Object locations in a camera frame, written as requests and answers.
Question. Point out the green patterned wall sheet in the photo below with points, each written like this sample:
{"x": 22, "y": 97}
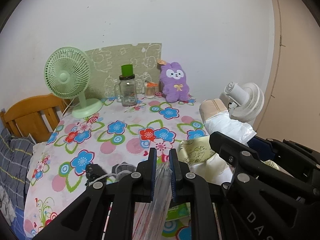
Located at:
{"x": 107, "y": 62}

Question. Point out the purple plush bunny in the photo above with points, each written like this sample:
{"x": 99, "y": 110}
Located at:
{"x": 174, "y": 82}

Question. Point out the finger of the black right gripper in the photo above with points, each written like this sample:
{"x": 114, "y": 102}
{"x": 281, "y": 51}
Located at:
{"x": 286, "y": 153}
{"x": 266, "y": 203}

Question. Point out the beige door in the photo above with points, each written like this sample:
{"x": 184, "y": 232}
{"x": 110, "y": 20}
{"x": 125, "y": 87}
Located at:
{"x": 291, "y": 109}

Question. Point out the green desk fan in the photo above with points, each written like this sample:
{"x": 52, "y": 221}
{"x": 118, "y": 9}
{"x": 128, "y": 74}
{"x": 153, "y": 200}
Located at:
{"x": 67, "y": 75}

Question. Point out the yellow fabric storage basket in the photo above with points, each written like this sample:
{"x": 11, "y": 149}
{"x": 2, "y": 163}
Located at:
{"x": 203, "y": 161}

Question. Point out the green tissue pack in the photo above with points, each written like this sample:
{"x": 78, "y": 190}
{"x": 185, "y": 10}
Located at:
{"x": 178, "y": 212}

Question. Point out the grey plaid bedding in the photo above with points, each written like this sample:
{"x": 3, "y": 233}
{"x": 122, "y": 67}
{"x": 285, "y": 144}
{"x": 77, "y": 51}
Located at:
{"x": 15, "y": 158}

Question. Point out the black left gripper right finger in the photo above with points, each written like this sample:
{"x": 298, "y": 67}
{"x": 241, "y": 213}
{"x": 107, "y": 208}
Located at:
{"x": 187, "y": 187}

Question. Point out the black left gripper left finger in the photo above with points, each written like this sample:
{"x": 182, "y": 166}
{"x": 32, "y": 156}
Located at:
{"x": 105, "y": 211}

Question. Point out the green cup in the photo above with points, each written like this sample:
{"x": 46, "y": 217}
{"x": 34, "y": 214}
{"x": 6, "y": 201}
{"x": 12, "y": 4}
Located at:
{"x": 127, "y": 70}

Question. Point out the beige bandage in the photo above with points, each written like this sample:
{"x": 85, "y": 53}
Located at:
{"x": 210, "y": 108}

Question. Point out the white yellow soft item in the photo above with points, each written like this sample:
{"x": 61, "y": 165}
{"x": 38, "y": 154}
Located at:
{"x": 221, "y": 122}

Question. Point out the glass mason jar mug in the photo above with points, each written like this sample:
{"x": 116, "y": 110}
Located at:
{"x": 125, "y": 91}

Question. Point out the floral tablecloth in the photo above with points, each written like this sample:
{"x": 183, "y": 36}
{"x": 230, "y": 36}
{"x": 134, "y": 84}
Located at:
{"x": 111, "y": 136}

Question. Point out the white standing fan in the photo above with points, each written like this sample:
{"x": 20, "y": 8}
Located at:
{"x": 244, "y": 103}

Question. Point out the cotton swab jar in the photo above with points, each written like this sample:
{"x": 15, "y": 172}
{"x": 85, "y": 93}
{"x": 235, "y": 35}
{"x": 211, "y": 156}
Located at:
{"x": 150, "y": 89}

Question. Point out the clear plastic package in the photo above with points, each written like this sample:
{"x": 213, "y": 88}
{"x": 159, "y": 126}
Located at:
{"x": 150, "y": 217}

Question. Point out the wooden bed headboard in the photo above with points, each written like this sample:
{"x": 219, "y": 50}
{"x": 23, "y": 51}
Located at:
{"x": 36, "y": 116}

